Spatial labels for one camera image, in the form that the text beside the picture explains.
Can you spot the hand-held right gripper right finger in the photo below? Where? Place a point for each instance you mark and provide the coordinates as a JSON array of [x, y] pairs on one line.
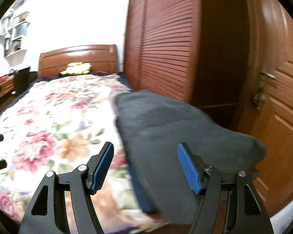
[[189, 168]]

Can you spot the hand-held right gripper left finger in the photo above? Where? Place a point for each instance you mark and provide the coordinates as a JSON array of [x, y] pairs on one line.
[[101, 168]]

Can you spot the black zip jacket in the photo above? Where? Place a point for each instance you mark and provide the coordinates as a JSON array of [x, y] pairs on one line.
[[166, 131]]

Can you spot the wooden desk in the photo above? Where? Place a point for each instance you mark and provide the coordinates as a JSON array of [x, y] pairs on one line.
[[2, 87]]

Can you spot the floral blanket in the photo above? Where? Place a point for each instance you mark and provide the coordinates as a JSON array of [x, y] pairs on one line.
[[51, 117]]

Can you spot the dark wooden chair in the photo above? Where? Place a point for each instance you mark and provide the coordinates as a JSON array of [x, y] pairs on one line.
[[22, 80]]

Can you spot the brass door lock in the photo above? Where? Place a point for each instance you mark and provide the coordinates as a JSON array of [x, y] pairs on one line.
[[258, 98]]

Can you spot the wooden door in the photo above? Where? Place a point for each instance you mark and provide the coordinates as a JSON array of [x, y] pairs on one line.
[[283, 126]]

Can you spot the yellow plush toy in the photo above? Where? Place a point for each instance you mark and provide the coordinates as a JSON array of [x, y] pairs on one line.
[[75, 68]]

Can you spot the wooden bed headboard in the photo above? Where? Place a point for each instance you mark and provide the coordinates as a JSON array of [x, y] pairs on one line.
[[63, 58]]

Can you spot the wooden louvered wardrobe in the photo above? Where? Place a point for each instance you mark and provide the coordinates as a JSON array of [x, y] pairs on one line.
[[166, 41]]

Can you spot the white wall shelf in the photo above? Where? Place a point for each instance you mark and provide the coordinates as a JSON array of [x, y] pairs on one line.
[[19, 30]]

